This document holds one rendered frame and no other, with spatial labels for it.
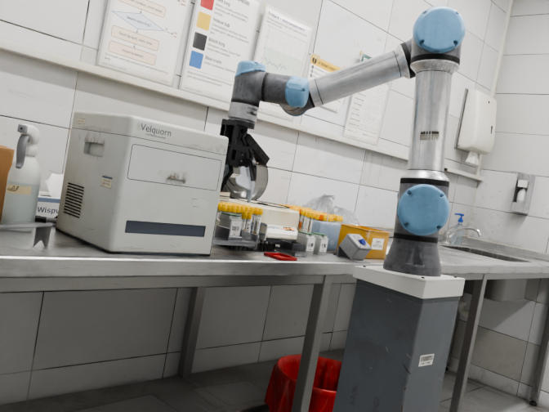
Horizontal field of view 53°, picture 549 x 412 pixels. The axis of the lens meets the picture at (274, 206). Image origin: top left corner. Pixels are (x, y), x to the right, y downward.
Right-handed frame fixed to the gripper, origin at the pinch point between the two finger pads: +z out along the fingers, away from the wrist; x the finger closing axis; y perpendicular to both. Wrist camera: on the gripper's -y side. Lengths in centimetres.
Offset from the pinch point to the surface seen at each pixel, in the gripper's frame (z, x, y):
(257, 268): 16.9, 8.8, -4.5
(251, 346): 69, -59, -78
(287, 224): 8, -22, -47
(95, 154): -5.3, -10.4, 35.3
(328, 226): 6, -7, -51
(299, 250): 13.3, 0.3, -29.6
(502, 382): 96, -17, -270
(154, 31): -48, -58, -3
